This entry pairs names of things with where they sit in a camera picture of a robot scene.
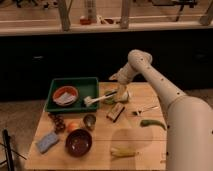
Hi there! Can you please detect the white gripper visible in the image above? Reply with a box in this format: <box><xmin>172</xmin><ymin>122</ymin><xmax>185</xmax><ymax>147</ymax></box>
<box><xmin>109</xmin><ymin>73</ymin><xmax>128</xmax><ymax>85</ymax></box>

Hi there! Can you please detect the white dish brush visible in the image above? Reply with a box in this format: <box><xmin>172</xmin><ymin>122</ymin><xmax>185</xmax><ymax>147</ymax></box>
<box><xmin>83</xmin><ymin>92</ymin><xmax>114</xmax><ymax>107</ymax></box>

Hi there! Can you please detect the small metal cup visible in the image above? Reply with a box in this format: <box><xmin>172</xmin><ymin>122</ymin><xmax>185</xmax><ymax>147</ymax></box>
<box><xmin>83</xmin><ymin>114</ymin><xmax>96</xmax><ymax>130</ymax></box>

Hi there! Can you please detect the orange peach fruit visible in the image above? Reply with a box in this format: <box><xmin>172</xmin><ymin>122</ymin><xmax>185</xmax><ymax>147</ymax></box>
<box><xmin>67</xmin><ymin>122</ymin><xmax>79</xmax><ymax>133</ymax></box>

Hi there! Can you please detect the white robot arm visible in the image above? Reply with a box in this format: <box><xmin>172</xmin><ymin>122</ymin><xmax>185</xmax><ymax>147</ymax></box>
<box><xmin>112</xmin><ymin>49</ymin><xmax>213</xmax><ymax>171</ymax></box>

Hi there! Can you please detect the grey cloth in bowl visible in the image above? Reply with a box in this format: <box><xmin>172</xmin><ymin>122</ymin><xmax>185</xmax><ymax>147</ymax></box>
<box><xmin>56</xmin><ymin>92</ymin><xmax>75</xmax><ymax>104</ymax></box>

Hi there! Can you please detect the green plastic tray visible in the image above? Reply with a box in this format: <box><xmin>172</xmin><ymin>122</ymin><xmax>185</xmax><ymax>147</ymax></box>
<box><xmin>45</xmin><ymin>77</ymin><xmax>99</xmax><ymax>113</ymax></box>

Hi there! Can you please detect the dark grape bunch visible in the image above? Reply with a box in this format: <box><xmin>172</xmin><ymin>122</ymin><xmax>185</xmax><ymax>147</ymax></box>
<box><xmin>48</xmin><ymin>113</ymin><xmax>66</xmax><ymax>134</ymax></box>

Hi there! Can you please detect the blue sponge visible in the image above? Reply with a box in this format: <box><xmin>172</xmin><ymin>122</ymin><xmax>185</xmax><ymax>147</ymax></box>
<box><xmin>36</xmin><ymin>132</ymin><xmax>59</xmax><ymax>153</ymax></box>

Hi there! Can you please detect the brown wooden block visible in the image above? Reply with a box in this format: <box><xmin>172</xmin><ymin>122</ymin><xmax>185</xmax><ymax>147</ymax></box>
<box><xmin>106</xmin><ymin>103</ymin><xmax>125</xmax><ymax>122</ymax></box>

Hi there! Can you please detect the clear green plastic cup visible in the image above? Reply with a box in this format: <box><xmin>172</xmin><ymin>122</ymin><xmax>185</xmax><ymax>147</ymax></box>
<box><xmin>103</xmin><ymin>90</ymin><xmax>117</xmax><ymax>105</ymax></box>

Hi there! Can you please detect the yellow banana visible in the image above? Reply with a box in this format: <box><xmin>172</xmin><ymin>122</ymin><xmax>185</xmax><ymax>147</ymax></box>
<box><xmin>110</xmin><ymin>148</ymin><xmax>137</xmax><ymax>157</ymax></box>

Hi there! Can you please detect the orange bowl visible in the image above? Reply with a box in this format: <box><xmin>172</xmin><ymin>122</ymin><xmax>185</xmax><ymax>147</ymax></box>
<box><xmin>52</xmin><ymin>86</ymin><xmax>78</xmax><ymax>106</ymax></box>

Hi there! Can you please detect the red object on shelf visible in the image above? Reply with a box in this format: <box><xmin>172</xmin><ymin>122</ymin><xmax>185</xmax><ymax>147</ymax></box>
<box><xmin>79</xmin><ymin>16</ymin><xmax>92</xmax><ymax>25</ymax></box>

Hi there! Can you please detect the black tripod stand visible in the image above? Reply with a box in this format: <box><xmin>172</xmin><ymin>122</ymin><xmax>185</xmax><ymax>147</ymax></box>
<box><xmin>0</xmin><ymin>129</ymin><xmax>26</xmax><ymax>171</ymax></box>

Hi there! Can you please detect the green pepper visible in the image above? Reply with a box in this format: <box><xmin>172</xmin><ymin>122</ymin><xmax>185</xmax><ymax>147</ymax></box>
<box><xmin>140</xmin><ymin>119</ymin><xmax>166</xmax><ymax>131</ymax></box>

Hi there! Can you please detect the dark brown bowl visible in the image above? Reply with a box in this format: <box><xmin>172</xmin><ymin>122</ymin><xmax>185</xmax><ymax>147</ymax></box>
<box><xmin>65</xmin><ymin>129</ymin><xmax>92</xmax><ymax>157</ymax></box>

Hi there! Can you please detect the metal spoon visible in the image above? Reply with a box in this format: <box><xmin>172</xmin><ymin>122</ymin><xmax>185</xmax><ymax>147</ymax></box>
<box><xmin>132</xmin><ymin>106</ymin><xmax>158</xmax><ymax>116</ymax></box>

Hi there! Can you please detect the white paper cup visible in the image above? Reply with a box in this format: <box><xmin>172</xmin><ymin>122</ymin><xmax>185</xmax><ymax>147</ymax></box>
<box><xmin>115</xmin><ymin>85</ymin><xmax>130</xmax><ymax>102</ymax></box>

